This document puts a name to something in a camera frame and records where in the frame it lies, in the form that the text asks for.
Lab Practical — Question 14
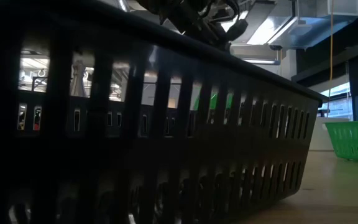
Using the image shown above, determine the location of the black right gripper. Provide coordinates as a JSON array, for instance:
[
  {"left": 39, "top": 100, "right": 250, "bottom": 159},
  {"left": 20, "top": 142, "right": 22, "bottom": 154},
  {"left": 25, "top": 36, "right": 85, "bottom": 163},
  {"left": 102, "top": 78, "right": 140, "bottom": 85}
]
[{"left": 154, "top": 0, "right": 229, "bottom": 52}]

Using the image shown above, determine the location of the black slotted plastic basket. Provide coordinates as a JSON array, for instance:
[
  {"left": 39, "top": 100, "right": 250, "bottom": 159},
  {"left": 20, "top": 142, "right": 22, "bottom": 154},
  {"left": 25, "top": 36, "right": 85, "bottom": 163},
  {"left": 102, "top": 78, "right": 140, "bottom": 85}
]
[
  {"left": 0, "top": 0, "right": 329, "bottom": 224},
  {"left": 17, "top": 90, "right": 198, "bottom": 139}
]

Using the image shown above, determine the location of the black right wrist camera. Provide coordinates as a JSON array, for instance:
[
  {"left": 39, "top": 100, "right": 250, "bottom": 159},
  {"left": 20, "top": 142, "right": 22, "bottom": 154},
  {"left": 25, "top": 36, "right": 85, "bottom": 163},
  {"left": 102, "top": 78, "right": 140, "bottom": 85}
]
[{"left": 225, "top": 18, "right": 249, "bottom": 42}]

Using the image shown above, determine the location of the silver ceiling air duct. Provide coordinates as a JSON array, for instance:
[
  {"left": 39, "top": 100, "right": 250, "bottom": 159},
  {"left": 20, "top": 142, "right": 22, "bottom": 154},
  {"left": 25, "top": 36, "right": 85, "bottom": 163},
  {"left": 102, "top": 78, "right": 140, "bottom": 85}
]
[{"left": 228, "top": 0, "right": 358, "bottom": 50}]

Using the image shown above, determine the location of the yellow hanging cable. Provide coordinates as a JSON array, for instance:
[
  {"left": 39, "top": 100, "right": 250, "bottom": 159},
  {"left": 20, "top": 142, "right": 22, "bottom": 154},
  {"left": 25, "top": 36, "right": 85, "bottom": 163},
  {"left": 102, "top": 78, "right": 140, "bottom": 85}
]
[{"left": 326, "top": 0, "right": 335, "bottom": 118}]

